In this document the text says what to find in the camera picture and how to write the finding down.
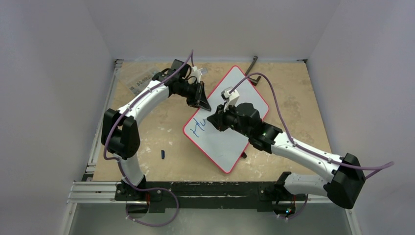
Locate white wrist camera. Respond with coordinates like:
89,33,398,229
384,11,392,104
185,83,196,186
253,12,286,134
188,66,208,83
221,87,240,112

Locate red-framed whiteboard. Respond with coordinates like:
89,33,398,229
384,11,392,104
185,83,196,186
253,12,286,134
183,65,249,173

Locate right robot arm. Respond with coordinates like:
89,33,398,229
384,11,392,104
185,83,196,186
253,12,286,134
207,103,366,209

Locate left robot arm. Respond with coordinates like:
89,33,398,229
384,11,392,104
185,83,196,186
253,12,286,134
101,60,211,200

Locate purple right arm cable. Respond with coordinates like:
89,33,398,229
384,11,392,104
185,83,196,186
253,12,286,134
229,72,395,181

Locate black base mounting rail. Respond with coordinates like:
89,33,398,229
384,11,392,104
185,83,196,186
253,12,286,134
115,181,296,216

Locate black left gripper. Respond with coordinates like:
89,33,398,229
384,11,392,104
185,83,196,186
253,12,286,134
177,80,211,112

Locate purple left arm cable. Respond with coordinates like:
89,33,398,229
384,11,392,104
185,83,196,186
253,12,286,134
103,49,195,195

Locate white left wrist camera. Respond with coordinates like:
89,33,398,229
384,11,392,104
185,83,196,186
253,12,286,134
188,66,208,83

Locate aluminium frame rail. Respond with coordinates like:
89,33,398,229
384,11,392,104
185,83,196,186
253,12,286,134
67,181,146,205

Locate clear plastic screw box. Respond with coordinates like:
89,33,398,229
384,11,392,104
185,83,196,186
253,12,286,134
119,62,161,96

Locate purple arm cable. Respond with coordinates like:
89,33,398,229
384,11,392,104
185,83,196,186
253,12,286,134
229,72,395,181
103,49,195,195

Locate dark metal L bracket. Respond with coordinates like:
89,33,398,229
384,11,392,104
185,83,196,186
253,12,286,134
245,55,262,87

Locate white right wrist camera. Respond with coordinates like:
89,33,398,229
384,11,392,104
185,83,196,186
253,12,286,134
221,87,240,112

